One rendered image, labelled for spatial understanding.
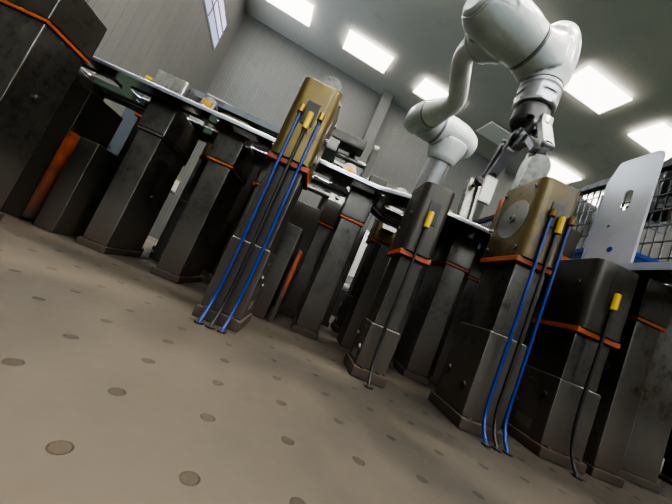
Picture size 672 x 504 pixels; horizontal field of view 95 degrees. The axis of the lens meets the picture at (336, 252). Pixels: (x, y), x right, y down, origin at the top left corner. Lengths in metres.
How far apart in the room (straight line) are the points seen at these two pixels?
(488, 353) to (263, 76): 9.37
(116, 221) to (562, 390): 0.73
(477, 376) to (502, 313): 0.09
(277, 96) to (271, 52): 1.17
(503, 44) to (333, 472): 0.81
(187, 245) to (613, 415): 0.69
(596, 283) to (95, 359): 0.56
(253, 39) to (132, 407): 9.98
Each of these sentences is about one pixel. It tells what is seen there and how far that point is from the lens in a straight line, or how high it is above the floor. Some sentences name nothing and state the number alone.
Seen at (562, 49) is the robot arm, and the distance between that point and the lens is 0.91.
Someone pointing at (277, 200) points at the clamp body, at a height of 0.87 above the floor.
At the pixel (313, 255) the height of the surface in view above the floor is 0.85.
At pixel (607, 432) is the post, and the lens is 0.62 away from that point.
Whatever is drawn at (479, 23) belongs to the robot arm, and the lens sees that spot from 0.84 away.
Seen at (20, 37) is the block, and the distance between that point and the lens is 0.62.
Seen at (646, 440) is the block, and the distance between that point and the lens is 0.75.
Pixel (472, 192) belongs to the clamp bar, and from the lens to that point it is 0.93.
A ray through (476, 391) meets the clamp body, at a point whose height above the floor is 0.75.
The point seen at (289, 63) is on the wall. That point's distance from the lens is 9.86.
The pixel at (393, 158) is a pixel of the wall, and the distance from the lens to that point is 9.63.
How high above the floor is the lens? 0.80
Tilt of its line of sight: 6 degrees up
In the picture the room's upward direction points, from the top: 23 degrees clockwise
